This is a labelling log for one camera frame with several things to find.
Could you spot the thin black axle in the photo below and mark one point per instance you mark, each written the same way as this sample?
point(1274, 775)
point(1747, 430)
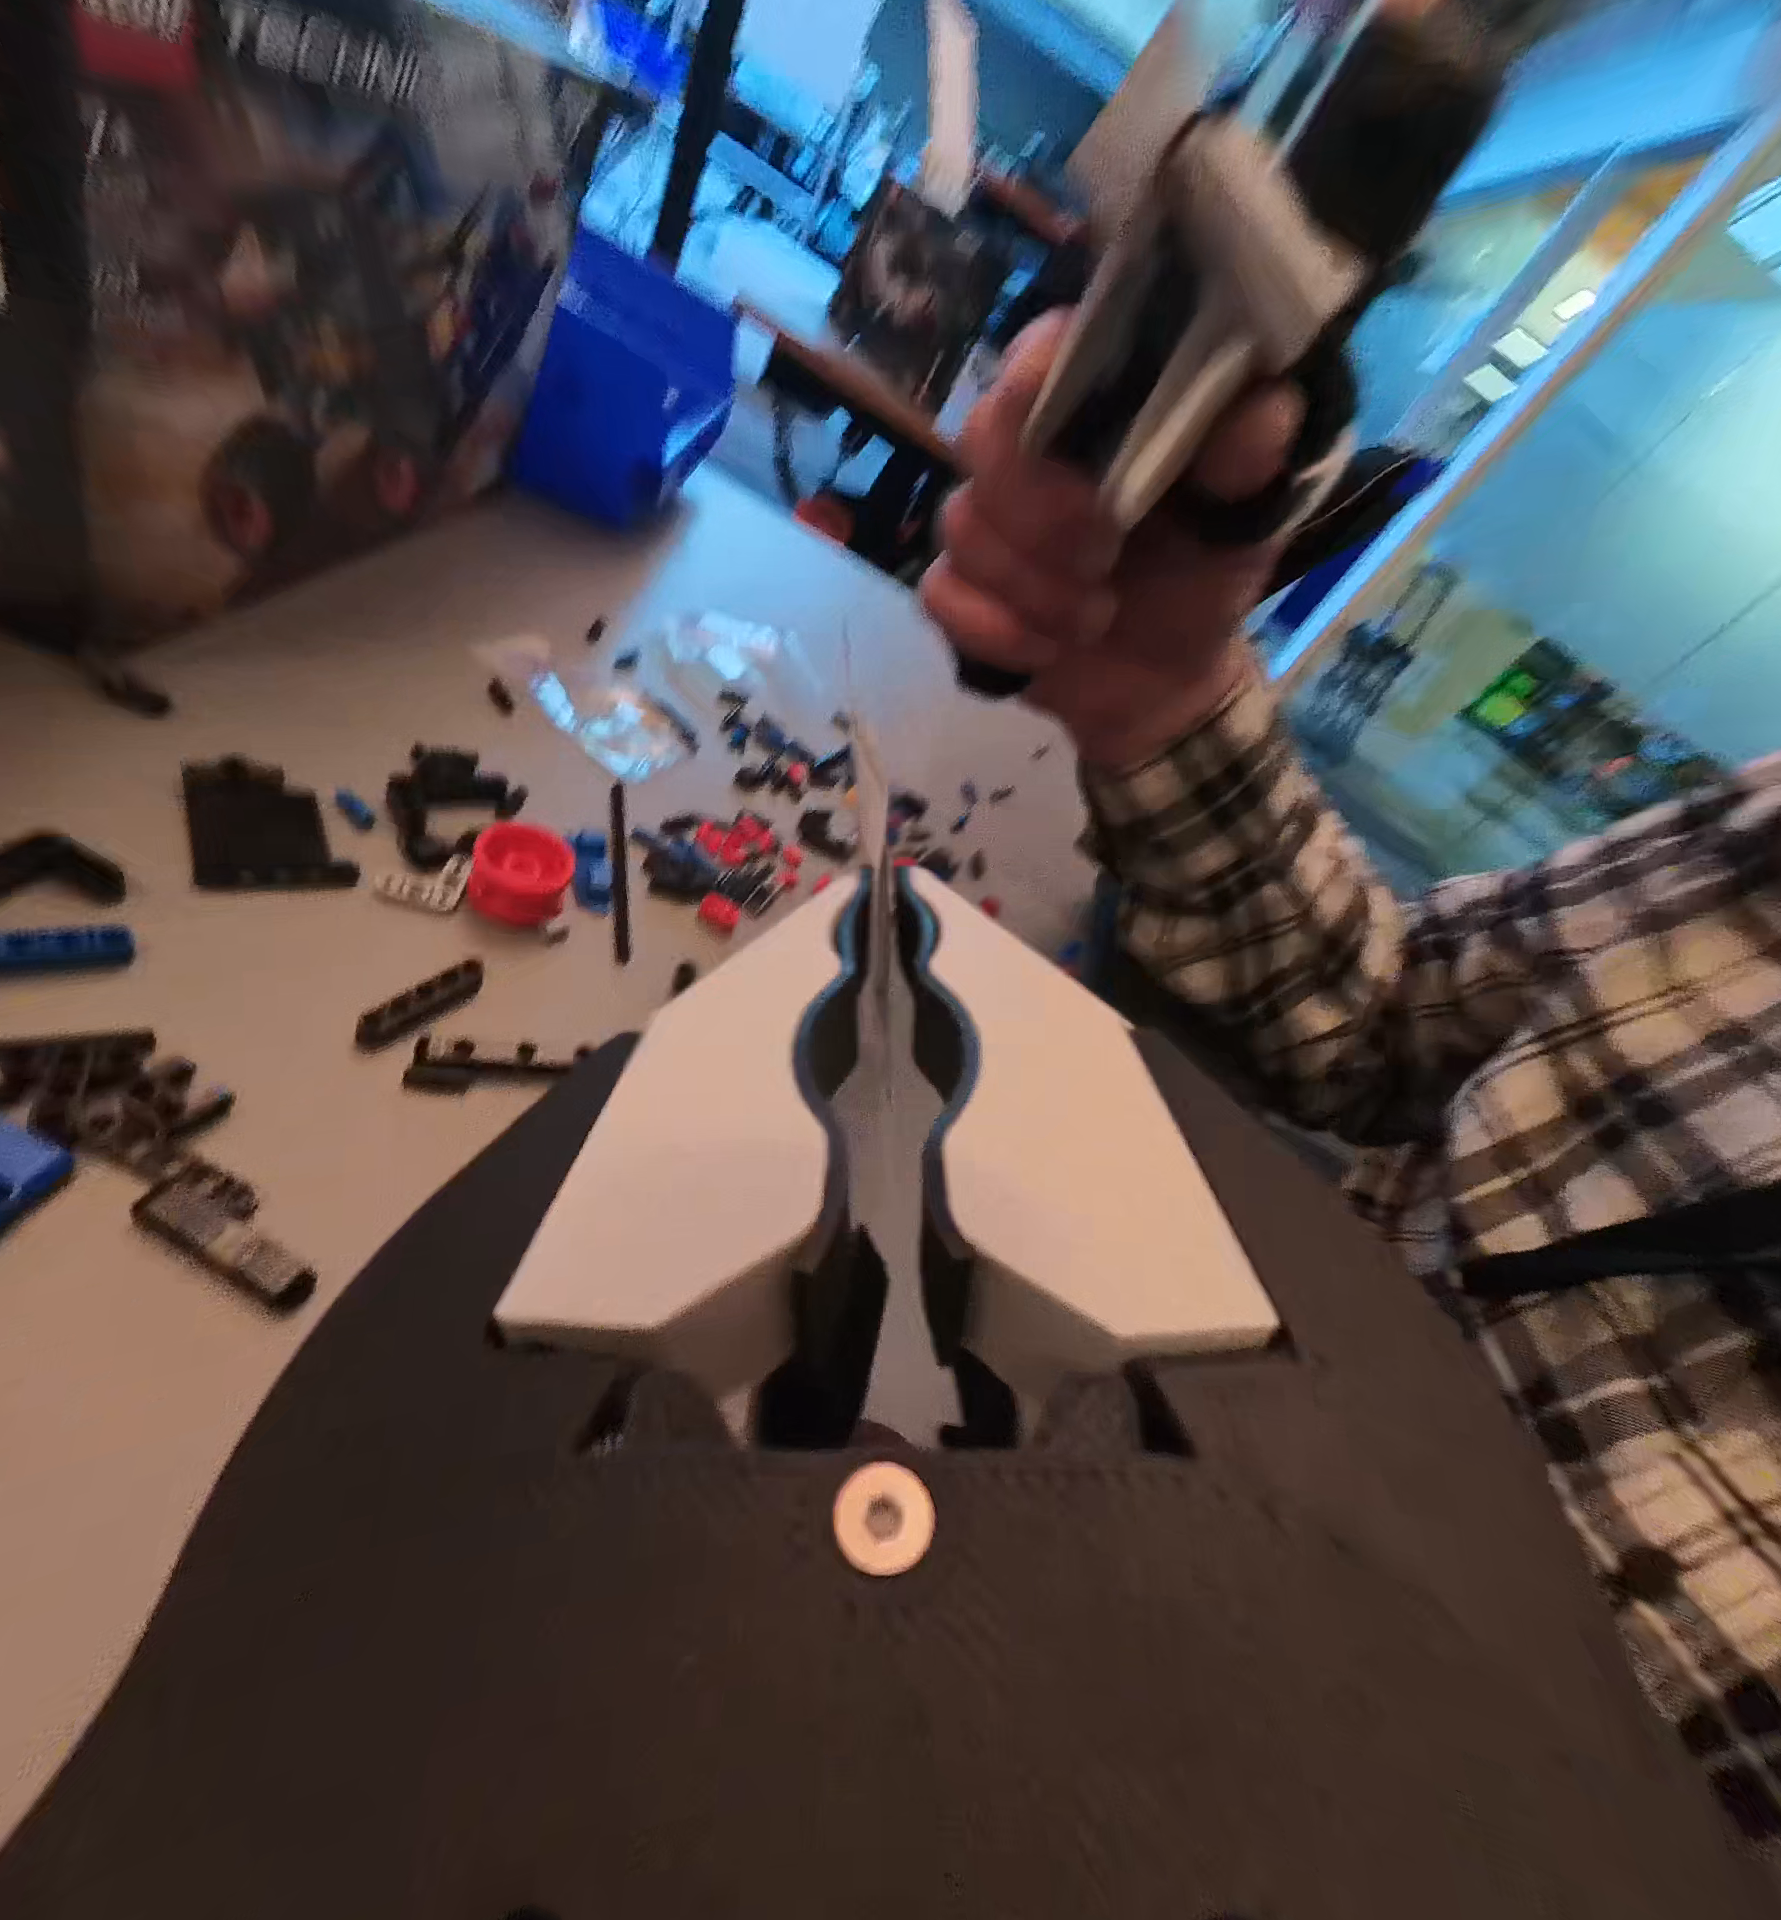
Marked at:
point(620, 878)

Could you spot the red toy wheel rim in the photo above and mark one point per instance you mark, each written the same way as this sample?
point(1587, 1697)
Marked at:
point(519, 872)

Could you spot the light grey L connector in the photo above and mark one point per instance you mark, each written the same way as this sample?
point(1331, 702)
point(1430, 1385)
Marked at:
point(417, 888)

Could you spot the person's right hand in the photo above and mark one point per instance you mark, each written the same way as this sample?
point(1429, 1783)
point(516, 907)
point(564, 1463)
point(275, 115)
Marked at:
point(1069, 570)

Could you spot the black frame connector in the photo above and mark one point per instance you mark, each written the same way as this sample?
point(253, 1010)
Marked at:
point(411, 812)

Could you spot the small clear plastic bag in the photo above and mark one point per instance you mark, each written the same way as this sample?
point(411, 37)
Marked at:
point(634, 689)

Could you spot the black plate with pins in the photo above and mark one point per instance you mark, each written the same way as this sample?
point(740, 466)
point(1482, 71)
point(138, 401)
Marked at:
point(485, 1063)

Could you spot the pile of small pins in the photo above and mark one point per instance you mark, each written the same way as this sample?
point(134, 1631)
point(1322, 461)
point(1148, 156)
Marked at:
point(738, 862)

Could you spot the long black axle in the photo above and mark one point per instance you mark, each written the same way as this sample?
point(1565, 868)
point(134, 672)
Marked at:
point(34, 1047)

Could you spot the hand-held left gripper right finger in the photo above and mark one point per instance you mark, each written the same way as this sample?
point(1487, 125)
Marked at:
point(1099, 1200)

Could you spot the short black beam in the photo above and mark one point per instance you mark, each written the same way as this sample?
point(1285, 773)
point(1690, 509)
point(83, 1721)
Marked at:
point(417, 1002)

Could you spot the dark printed toy box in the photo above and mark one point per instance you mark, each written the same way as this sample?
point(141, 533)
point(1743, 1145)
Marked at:
point(229, 300)

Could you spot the small blue pin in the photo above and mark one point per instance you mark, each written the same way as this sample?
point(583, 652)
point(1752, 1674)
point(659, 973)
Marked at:
point(355, 806)

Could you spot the black beam with connectors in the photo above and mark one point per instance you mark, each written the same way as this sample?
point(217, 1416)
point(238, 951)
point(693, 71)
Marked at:
point(125, 1111)

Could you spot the black panel piece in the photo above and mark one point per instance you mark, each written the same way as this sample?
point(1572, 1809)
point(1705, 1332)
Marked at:
point(253, 826)

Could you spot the dark printed poster box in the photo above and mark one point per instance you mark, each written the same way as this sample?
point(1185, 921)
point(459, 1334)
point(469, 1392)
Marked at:
point(914, 293)

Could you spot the black L beam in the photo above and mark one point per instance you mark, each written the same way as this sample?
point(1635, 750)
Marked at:
point(34, 871)

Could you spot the grey desk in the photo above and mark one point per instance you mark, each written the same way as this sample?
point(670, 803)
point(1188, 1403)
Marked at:
point(155, 1426)

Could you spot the black axle pin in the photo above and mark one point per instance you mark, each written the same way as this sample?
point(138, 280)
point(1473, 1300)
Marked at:
point(125, 688)

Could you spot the blue L beam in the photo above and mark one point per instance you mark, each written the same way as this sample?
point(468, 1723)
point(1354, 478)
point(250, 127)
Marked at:
point(34, 949)

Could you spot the black flat liftarm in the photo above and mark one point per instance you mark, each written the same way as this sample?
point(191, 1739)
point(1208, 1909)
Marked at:
point(221, 1234)

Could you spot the white paper strip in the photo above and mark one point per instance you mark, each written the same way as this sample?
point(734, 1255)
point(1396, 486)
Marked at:
point(878, 1142)

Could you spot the person's right forearm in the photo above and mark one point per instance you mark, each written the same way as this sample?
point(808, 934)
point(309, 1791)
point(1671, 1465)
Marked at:
point(1250, 915)

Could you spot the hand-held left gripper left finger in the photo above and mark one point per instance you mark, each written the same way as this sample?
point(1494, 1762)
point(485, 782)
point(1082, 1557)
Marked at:
point(679, 1200)

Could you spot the blue plastic bin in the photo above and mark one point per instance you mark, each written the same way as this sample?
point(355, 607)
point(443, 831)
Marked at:
point(620, 390)

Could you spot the black metal pole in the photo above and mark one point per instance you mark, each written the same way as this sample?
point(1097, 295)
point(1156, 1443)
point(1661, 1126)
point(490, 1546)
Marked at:
point(696, 119)

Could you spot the blue connector piece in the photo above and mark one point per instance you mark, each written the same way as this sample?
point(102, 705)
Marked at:
point(592, 871)

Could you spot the person's plaid shirt torso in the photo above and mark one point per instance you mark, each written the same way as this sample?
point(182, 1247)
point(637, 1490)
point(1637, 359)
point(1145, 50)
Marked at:
point(1654, 1200)

